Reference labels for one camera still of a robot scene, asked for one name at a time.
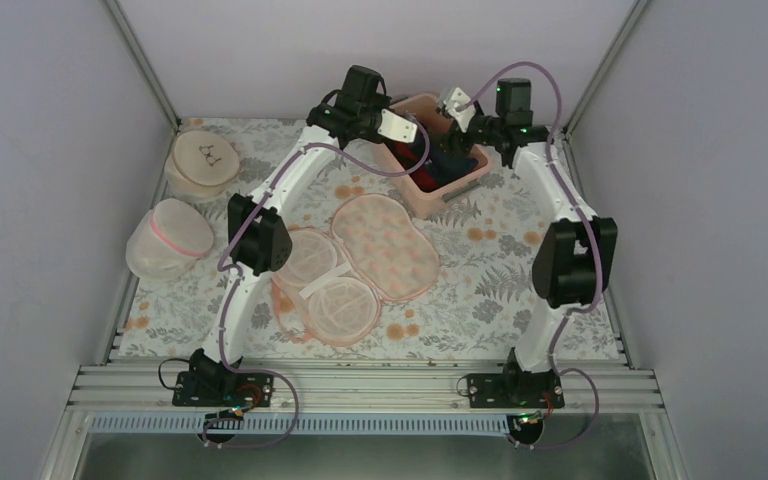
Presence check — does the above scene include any navy blue bra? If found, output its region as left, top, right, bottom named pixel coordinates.
left=414, top=123, right=479, bottom=192

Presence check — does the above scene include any floral peach mesh laundry bag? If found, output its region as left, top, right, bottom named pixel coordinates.
left=272, top=194, right=440, bottom=347

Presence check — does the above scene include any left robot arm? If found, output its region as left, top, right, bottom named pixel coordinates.
left=186, top=65, right=416, bottom=405

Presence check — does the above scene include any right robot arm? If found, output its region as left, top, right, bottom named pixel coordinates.
left=438, top=78, right=618, bottom=407

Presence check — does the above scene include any red bra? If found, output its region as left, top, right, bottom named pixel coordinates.
left=393, top=142, right=445, bottom=193

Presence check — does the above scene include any beige round mesh laundry bag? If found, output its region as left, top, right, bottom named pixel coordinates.
left=164, top=130, right=241, bottom=201

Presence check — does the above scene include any white pink-trimmed mesh laundry bag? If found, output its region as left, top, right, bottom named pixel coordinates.
left=125, top=198, right=214, bottom=281

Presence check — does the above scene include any pink plastic bin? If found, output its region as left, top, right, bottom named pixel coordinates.
left=388, top=93, right=494, bottom=219

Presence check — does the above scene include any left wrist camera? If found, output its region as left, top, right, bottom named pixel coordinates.
left=377, top=109, right=418, bottom=143

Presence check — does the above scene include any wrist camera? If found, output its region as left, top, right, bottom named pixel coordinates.
left=377, top=109, right=418, bottom=143
left=437, top=87, right=476, bottom=133

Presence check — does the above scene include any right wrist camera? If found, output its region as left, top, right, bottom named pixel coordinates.
left=437, top=87, right=476, bottom=133

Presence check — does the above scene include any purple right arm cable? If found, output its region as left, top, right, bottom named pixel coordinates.
left=456, top=61, right=607, bottom=452

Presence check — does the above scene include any aluminium frame post right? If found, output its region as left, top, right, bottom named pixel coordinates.
left=564, top=0, right=652, bottom=137

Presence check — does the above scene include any aluminium frame post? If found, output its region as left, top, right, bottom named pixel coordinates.
left=564, top=0, right=652, bottom=137
left=100, top=0, right=181, bottom=131

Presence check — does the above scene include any aluminium frame post left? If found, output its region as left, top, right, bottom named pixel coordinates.
left=100, top=0, right=181, bottom=131

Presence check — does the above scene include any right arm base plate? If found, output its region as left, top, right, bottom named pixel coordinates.
left=456, top=371, right=565, bottom=409

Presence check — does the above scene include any aluminium front rail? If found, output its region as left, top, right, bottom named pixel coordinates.
left=67, top=362, right=665, bottom=414

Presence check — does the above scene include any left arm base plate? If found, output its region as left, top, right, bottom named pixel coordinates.
left=171, top=371, right=274, bottom=409

